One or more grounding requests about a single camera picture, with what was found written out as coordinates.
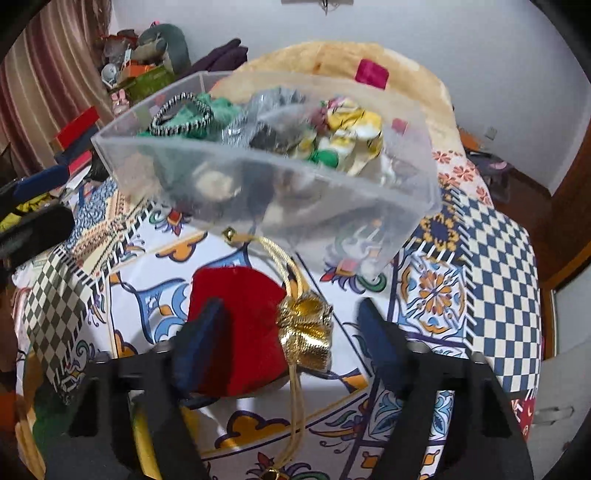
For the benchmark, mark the green knitted glove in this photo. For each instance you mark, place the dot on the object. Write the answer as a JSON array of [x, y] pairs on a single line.
[[193, 116]]

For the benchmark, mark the beige fleece blanket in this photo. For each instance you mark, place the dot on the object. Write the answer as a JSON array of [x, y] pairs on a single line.
[[348, 60]]

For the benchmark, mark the red box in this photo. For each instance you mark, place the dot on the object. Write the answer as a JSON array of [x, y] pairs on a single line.
[[76, 128]]

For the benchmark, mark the dark purple garment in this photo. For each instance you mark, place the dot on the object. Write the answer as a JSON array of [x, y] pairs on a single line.
[[227, 57]]

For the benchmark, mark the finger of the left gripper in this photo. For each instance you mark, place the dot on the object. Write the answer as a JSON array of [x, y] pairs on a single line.
[[22, 190]]

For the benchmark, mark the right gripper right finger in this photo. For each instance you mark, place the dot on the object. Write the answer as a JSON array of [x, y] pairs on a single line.
[[388, 348]]

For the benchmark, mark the grey backpack on floor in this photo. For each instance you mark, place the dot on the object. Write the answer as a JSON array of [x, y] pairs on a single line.
[[494, 170]]

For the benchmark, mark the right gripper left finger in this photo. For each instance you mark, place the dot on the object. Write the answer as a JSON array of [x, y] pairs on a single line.
[[192, 346]]

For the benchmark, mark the grey plush toy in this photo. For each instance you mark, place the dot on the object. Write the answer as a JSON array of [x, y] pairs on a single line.
[[163, 44]]

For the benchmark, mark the clear plastic storage box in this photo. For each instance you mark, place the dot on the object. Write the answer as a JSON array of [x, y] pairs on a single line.
[[358, 222]]

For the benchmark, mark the green cardboard box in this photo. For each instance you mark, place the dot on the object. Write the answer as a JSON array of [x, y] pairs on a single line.
[[145, 85]]

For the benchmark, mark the white wall socket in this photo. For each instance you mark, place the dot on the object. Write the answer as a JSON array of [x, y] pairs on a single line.
[[491, 133]]

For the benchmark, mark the pink bunny toy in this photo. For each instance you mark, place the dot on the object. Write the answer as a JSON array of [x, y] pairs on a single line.
[[120, 103]]

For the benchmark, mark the patchwork patterned bedspread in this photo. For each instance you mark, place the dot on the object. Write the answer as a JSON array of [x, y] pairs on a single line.
[[465, 281]]

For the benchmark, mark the striped red beige curtain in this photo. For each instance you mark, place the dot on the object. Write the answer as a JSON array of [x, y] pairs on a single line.
[[50, 75]]

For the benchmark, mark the red velvet gold pouch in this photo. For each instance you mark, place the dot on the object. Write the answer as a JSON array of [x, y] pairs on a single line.
[[265, 330]]

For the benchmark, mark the floral fabric scrunchie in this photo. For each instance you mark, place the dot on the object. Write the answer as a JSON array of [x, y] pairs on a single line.
[[341, 135]]

